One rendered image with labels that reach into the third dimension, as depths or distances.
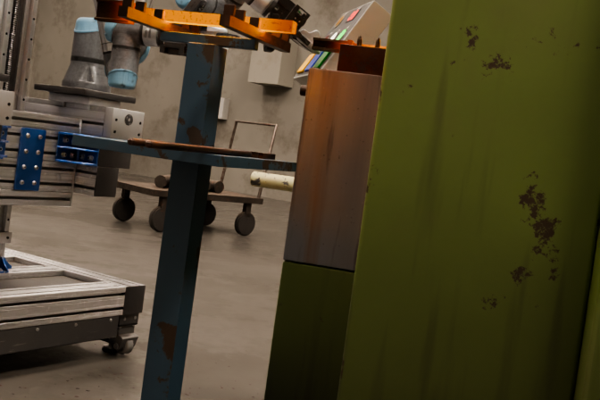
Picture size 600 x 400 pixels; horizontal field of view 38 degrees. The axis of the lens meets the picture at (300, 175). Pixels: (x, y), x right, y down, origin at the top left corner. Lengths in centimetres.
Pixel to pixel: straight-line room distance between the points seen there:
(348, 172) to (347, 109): 14
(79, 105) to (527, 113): 150
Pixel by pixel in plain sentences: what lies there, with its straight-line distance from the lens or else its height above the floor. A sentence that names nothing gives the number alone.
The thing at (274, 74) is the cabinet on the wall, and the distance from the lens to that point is 1189.
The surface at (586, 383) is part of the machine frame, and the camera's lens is 164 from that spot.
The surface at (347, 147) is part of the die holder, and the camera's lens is 197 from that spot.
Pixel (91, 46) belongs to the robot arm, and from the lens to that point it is 277.
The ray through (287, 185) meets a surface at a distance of 258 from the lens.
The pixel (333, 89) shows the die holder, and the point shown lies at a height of 87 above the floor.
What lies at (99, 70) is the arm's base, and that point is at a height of 88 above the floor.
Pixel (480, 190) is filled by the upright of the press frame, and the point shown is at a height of 70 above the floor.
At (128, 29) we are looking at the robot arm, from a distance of 234.
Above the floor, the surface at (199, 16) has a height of 96.
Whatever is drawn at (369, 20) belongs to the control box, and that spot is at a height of 114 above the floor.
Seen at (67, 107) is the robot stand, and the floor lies 76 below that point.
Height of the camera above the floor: 72
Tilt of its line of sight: 2 degrees down
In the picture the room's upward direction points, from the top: 8 degrees clockwise
